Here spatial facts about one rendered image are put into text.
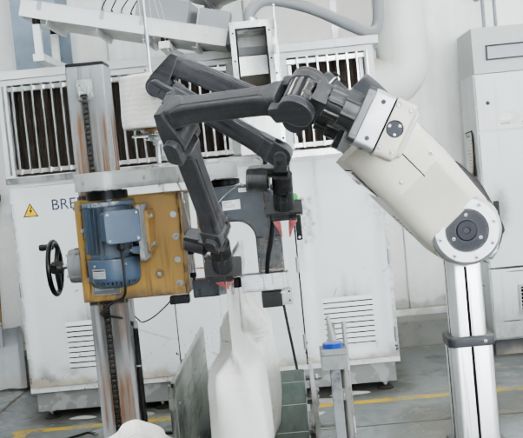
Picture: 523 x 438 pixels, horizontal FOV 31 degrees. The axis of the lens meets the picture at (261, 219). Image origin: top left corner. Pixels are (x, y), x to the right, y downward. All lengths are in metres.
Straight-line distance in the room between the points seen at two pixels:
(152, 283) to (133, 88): 0.61
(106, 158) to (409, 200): 1.20
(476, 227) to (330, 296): 3.52
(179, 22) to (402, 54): 1.46
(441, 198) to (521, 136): 4.37
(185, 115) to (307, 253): 3.56
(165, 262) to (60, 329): 2.97
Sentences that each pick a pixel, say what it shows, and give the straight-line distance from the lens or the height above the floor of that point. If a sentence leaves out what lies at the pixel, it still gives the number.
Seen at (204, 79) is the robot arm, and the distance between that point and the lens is 2.57.
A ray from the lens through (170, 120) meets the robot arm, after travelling 2.17.
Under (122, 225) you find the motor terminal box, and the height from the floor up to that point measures 1.26.
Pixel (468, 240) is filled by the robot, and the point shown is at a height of 1.18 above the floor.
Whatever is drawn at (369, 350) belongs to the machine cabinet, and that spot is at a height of 0.25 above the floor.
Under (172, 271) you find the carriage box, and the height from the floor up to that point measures 1.10.
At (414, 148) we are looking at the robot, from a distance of 2.09.
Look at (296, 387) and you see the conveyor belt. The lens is 4.41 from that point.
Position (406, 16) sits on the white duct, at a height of 2.23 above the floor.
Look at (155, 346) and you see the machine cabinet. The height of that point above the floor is 0.39.
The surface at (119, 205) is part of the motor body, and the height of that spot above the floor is 1.32.
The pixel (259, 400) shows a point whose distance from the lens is 2.75.
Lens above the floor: 1.38
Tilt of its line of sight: 3 degrees down
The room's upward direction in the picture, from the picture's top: 5 degrees counter-clockwise
